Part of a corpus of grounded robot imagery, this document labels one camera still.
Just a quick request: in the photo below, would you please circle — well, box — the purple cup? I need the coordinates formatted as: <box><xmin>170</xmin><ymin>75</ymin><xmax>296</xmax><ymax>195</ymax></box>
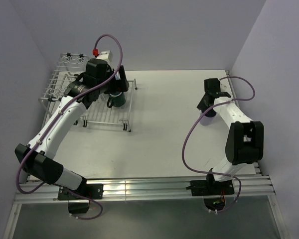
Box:
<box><xmin>200</xmin><ymin>110</ymin><xmax>217</xmax><ymax>126</ymax></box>

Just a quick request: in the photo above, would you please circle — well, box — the dark green mug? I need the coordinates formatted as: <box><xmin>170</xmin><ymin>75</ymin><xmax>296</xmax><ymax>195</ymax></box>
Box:
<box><xmin>107</xmin><ymin>92</ymin><xmax>126</xmax><ymax>108</ymax></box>

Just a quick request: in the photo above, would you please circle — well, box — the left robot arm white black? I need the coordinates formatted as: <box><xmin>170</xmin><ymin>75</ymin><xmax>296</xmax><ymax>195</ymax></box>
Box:
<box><xmin>14</xmin><ymin>58</ymin><xmax>129</xmax><ymax>199</ymax></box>

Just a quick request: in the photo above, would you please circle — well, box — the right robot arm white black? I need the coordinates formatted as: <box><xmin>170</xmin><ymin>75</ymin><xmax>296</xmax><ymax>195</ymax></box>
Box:
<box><xmin>197</xmin><ymin>78</ymin><xmax>264</xmax><ymax>194</ymax></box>

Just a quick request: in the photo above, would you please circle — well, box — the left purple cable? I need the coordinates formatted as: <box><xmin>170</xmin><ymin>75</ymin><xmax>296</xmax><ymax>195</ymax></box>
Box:
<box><xmin>15</xmin><ymin>34</ymin><xmax>123</xmax><ymax>221</ymax></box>

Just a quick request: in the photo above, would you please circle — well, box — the purple cable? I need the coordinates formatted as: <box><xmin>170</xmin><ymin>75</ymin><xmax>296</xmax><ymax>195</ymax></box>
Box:
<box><xmin>181</xmin><ymin>76</ymin><xmax>256</xmax><ymax>215</ymax></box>
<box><xmin>15</xmin><ymin>34</ymin><xmax>123</xmax><ymax>221</ymax></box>

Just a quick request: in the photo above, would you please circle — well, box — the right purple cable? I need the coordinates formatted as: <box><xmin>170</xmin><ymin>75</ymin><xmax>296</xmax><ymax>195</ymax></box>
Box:
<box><xmin>181</xmin><ymin>76</ymin><xmax>256</xmax><ymax>215</ymax></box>

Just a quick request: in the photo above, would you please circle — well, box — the silver wire dish rack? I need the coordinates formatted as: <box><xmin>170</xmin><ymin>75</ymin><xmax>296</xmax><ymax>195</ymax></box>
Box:
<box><xmin>38</xmin><ymin>52</ymin><xmax>138</xmax><ymax>132</ymax></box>

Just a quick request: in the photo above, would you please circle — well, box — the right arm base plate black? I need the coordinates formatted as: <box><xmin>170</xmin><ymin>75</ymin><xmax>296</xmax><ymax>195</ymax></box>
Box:
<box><xmin>186</xmin><ymin>178</ymin><xmax>235</xmax><ymax>197</ymax></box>

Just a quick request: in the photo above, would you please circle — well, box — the aluminium rail frame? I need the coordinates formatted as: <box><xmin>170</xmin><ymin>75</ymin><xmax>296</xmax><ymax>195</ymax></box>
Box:
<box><xmin>2</xmin><ymin>71</ymin><xmax>290</xmax><ymax>239</ymax></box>

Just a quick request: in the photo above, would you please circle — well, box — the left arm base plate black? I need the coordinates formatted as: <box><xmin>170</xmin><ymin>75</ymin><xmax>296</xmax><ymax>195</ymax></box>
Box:
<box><xmin>57</xmin><ymin>184</ymin><xmax>104</xmax><ymax>201</ymax></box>

